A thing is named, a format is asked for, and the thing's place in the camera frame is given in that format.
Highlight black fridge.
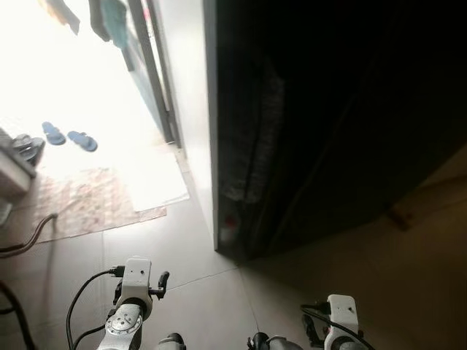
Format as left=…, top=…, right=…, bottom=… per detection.
left=214, top=0, right=467, bottom=261

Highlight silver robot left leg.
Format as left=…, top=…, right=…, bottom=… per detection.
left=155, top=332, right=188, bottom=350

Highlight brown patterned floor mat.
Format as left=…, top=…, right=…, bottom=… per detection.
left=18, top=146, right=192, bottom=245

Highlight orange toy figure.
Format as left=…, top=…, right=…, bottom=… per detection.
left=387, top=206, right=414, bottom=231

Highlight blue flip flop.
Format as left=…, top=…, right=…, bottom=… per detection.
left=67, top=130, right=99, bottom=153
left=41, top=121, right=67, bottom=146

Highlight white grey box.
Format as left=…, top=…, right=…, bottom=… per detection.
left=0, top=128, right=36, bottom=199

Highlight black shoes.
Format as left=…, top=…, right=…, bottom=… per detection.
left=9, top=133, right=46, bottom=165

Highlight teal hanging cloth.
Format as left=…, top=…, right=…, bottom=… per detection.
left=100, top=0, right=131, bottom=49

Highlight dark hanging cloth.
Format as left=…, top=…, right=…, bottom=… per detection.
left=88, top=0, right=110, bottom=42

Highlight orange brown hanging cloth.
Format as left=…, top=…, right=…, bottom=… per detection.
left=40, top=0, right=81, bottom=35

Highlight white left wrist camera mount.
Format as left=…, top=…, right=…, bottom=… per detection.
left=120, top=257, right=153, bottom=303

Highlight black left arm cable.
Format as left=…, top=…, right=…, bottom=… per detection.
left=66, top=265, right=126, bottom=350

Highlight grey brown hose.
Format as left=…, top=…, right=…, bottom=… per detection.
left=0, top=212, right=59, bottom=258

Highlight black floor cable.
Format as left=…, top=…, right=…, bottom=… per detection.
left=0, top=281, right=35, bottom=350

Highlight dark sliding door frame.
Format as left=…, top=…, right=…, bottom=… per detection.
left=126, top=0, right=181, bottom=147

